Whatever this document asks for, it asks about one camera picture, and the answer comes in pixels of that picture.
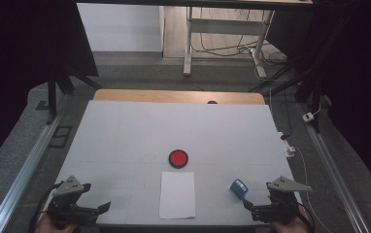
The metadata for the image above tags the black curtain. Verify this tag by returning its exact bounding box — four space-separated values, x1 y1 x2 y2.
266 0 371 202
0 0 99 176

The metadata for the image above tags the white paper sheet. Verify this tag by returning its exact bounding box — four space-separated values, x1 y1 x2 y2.
158 171 196 220

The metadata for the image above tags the person's left hand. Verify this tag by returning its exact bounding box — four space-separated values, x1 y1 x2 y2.
35 215 78 233

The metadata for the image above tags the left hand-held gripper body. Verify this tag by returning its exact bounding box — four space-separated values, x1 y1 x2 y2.
47 175 100 227

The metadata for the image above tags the black metal stand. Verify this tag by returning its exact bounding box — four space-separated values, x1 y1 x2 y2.
45 68 104 126
251 62 324 134

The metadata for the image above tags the white power strip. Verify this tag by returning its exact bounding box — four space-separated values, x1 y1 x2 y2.
277 131 296 159

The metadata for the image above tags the black floor cable bundle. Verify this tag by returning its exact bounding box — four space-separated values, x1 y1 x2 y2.
191 8 289 67

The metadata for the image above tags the white metal desk frame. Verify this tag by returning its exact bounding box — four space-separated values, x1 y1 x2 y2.
183 6 276 79

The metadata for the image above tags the person's right hand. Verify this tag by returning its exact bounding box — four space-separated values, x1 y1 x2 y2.
269 207 311 233

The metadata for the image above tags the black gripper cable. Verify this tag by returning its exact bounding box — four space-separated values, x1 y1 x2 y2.
28 182 63 233
301 203 316 233

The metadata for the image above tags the blue stamp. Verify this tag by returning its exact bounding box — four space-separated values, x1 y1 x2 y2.
229 178 250 201

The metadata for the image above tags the aluminium rail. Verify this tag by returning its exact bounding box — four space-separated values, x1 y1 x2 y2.
298 102 371 233
0 96 69 233

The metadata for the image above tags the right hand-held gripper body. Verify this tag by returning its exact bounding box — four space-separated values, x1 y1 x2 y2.
252 176 313 225

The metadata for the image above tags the round red ink pad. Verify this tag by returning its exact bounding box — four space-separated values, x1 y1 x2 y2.
168 149 189 170

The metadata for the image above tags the white cable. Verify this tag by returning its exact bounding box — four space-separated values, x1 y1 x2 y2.
293 146 334 233

